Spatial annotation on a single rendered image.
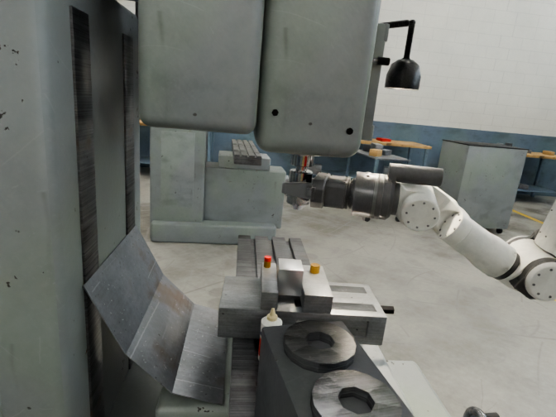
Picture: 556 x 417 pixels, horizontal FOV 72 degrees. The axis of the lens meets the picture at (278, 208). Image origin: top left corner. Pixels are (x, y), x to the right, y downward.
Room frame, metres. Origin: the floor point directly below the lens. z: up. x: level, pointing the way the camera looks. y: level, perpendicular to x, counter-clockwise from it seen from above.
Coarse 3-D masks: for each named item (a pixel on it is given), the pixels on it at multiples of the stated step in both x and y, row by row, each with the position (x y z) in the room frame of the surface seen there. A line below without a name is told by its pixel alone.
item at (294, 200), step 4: (292, 176) 0.75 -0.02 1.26; (292, 180) 0.75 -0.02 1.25; (296, 180) 0.74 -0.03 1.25; (300, 180) 0.74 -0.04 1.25; (304, 180) 0.74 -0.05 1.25; (308, 180) 0.75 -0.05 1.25; (288, 196) 0.76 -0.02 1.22; (292, 196) 0.75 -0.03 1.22; (288, 200) 0.75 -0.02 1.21; (292, 200) 0.75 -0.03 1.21; (296, 200) 0.74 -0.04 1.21; (300, 200) 0.74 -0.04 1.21; (304, 200) 0.75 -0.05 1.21; (308, 200) 0.75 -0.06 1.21; (292, 204) 0.75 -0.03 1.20; (296, 204) 0.74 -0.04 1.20; (300, 204) 0.74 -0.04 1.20; (304, 204) 0.75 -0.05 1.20; (308, 204) 0.76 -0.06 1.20
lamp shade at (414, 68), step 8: (392, 64) 0.87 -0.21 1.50; (400, 64) 0.86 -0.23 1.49; (408, 64) 0.85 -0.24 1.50; (416, 64) 0.86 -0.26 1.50; (392, 72) 0.86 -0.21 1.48; (400, 72) 0.85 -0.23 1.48; (408, 72) 0.85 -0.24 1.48; (416, 72) 0.85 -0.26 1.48; (392, 80) 0.86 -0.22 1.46; (400, 80) 0.85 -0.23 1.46; (408, 80) 0.84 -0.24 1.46; (416, 80) 0.85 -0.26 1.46; (392, 88) 0.91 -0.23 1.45; (400, 88) 0.91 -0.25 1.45; (408, 88) 0.84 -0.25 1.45; (416, 88) 0.85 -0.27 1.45
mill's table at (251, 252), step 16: (240, 240) 1.27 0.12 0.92; (256, 240) 1.28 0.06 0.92; (272, 240) 1.30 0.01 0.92; (240, 256) 1.12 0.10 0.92; (256, 256) 1.13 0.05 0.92; (272, 256) 1.18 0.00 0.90; (288, 256) 1.16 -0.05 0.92; (304, 256) 1.17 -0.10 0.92; (240, 272) 1.01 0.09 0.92; (256, 272) 1.04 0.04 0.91; (240, 352) 0.65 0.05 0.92; (256, 352) 0.67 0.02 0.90; (240, 368) 0.60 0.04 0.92; (256, 368) 0.63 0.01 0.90; (240, 384) 0.56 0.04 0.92; (256, 384) 0.58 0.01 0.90; (240, 400) 0.53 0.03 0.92; (240, 416) 0.49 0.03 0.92
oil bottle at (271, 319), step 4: (272, 308) 0.64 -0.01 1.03; (272, 312) 0.64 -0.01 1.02; (268, 316) 0.63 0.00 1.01; (272, 316) 0.63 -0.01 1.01; (276, 316) 0.64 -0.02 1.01; (264, 320) 0.64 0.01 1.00; (268, 320) 0.63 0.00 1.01; (272, 320) 0.63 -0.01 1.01; (276, 320) 0.63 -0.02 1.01; (280, 320) 0.64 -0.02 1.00; (264, 324) 0.63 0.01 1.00; (268, 324) 0.62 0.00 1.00; (272, 324) 0.62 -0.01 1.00; (276, 324) 0.63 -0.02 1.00; (280, 324) 0.63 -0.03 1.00; (260, 332) 0.64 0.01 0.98; (260, 336) 0.63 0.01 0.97; (260, 340) 0.63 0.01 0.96; (260, 344) 0.63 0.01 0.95
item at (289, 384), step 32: (288, 352) 0.40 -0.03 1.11; (320, 352) 0.39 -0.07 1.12; (352, 352) 0.40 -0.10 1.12; (288, 384) 0.35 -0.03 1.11; (320, 384) 0.34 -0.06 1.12; (352, 384) 0.34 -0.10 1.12; (384, 384) 0.35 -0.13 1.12; (256, 416) 0.44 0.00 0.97; (288, 416) 0.33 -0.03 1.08; (320, 416) 0.30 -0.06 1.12; (352, 416) 0.30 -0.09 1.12; (384, 416) 0.30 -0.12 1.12
